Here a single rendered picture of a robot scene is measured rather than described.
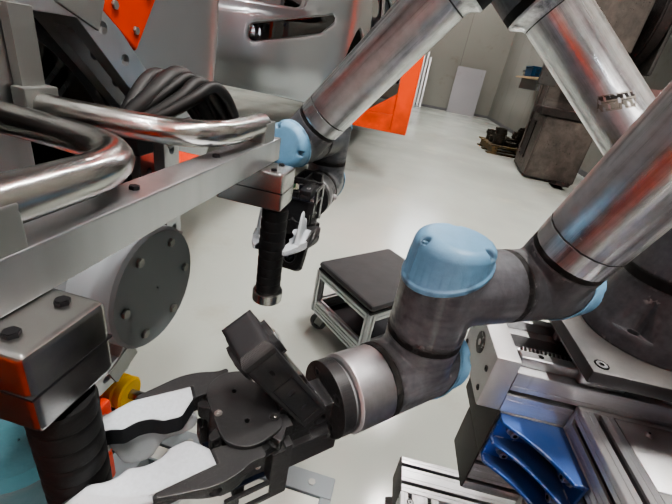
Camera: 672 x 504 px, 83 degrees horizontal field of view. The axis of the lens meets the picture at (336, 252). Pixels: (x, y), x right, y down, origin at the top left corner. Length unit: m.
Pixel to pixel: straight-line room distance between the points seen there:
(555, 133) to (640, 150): 5.76
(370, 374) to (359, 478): 0.97
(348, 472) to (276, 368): 1.06
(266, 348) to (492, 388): 0.40
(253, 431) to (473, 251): 0.22
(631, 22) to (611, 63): 5.61
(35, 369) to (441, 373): 0.31
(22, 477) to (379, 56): 0.58
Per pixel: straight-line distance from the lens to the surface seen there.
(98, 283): 0.39
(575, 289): 0.42
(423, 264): 0.34
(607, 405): 0.66
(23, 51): 0.48
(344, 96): 0.60
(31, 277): 0.25
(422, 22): 0.57
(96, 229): 0.27
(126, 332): 0.42
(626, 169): 0.37
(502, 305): 0.38
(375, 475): 1.34
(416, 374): 0.39
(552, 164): 6.19
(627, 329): 0.62
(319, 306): 1.63
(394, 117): 3.90
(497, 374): 0.58
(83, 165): 0.27
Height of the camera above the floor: 1.09
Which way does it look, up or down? 27 degrees down
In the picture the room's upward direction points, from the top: 10 degrees clockwise
